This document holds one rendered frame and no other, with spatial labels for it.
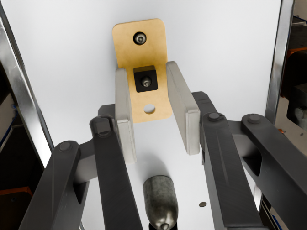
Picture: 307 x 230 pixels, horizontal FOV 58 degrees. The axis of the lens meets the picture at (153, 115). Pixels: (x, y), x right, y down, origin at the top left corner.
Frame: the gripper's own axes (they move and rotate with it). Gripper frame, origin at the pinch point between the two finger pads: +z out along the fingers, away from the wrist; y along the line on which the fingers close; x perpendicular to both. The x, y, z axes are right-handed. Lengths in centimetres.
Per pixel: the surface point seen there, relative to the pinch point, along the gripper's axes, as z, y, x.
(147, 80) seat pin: 3.3, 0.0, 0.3
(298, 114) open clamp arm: 4.5, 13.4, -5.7
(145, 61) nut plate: 4.6, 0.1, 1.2
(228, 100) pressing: 4.8, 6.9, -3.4
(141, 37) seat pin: 4.3, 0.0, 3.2
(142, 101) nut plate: 4.6, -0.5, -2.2
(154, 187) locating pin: 3.3, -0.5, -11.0
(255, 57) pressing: 4.9, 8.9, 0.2
